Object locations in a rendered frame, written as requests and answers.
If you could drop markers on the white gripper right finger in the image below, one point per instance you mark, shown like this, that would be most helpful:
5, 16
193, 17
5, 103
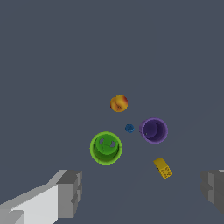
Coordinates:
214, 186

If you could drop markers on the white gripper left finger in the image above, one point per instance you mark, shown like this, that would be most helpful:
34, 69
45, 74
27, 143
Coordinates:
46, 198

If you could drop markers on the yellow box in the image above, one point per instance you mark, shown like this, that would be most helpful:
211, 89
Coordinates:
163, 168

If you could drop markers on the small blue ball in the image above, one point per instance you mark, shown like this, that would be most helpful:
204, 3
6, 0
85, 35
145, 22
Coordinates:
129, 128

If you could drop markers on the purple cup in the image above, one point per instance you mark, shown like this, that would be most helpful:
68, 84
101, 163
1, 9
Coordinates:
153, 130

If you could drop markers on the orange peach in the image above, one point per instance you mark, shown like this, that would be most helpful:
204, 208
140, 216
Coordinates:
119, 103

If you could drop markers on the green cup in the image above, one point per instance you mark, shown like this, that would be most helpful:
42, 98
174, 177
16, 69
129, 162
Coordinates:
105, 148

